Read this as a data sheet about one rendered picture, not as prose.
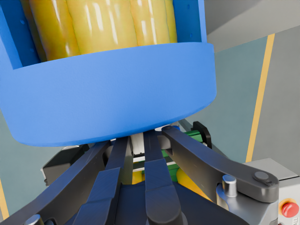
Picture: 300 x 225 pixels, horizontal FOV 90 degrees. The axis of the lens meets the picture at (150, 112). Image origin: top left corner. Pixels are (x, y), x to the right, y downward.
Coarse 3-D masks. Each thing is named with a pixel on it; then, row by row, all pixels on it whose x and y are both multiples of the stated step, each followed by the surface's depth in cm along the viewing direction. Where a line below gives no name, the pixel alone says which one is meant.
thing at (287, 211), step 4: (284, 204) 32; (288, 204) 30; (292, 204) 30; (296, 204) 31; (284, 208) 31; (288, 208) 30; (292, 208) 30; (296, 208) 31; (284, 212) 31; (288, 212) 31; (292, 212) 31; (296, 212) 31; (284, 216) 31; (288, 216) 31; (292, 216) 31
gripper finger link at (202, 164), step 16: (176, 144) 12; (192, 144) 10; (176, 160) 12; (192, 160) 10; (208, 160) 8; (224, 160) 8; (192, 176) 10; (208, 176) 8; (240, 176) 7; (256, 176) 6; (272, 176) 7; (208, 192) 9; (256, 192) 6; (272, 192) 6; (272, 224) 6
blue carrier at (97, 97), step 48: (0, 0) 21; (192, 0) 23; (0, 48) 10; (144, 48) 11; (192, 48) 13; (0, 96) 13; (48, 96) 11; (96, 96) 10; (144, 96) 11; (192, 96) 13; (48, 144) 12
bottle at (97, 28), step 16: (80, 0) 14; (96, 0) 14; (112, 0) 14; (128, 0) 16; (80, 16) 14; (96, 16) 14; (112, 16) 15; (128, 16) 16; (80, 32) 15; (96, 32) 15; (112, 32) 15; (128, 32) 16; (80, 48) 16; (96, 48) 15; (112, 48) 15
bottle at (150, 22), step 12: (132, 0) 18; (144, 0) 18; (156, 0) 19; (132, 12) 19; (144, 12) 19; (156, 12) 19; (144, 24) 19; (156, 24) 19; (144, 36) 19; (156, 36) 20; (168, 36) 21
